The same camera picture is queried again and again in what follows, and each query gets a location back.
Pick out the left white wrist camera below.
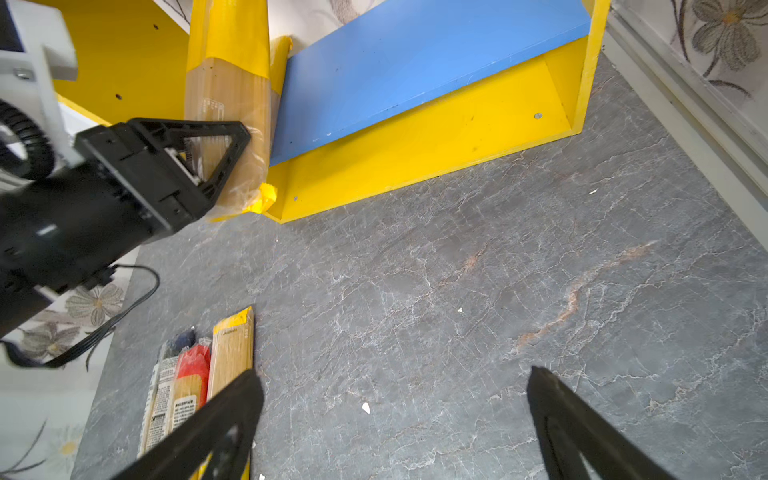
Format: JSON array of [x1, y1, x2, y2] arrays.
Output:
[[1, 1, 83, 180]]

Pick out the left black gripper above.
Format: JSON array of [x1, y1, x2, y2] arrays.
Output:
[[74, 118, 251, 238]]

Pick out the clear white spaghetti bag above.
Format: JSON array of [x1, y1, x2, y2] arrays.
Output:
[[137, 327, 196, 458]]

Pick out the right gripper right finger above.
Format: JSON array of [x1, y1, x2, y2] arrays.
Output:
[[526, 366, 672, 479]]

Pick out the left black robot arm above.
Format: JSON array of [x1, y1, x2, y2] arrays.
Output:
[[1, 103, 251, 334]]

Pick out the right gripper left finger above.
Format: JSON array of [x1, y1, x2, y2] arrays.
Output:
[[115, 370, 264, 479]]

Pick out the yellow shelf pink blue boards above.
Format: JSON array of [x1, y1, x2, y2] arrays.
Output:
[[55, 1, 609, 223]]

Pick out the red clear spaghetti bag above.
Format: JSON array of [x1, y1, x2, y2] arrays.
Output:
[[166, 337, 212, 433]]

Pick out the yellow spaghetti bag small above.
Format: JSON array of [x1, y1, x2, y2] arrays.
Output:
[[206, 307, 255, 401]]

